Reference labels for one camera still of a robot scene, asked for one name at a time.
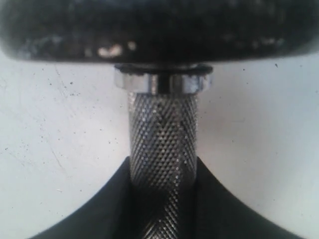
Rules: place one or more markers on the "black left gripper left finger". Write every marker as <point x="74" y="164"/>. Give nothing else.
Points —
<point x="112" y="213"/>

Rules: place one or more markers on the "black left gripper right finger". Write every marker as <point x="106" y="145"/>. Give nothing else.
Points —
<point x="217" y="214"/>

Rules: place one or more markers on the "chrome dumbbell bar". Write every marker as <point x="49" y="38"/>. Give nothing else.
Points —
<point x="163" y="116"/>

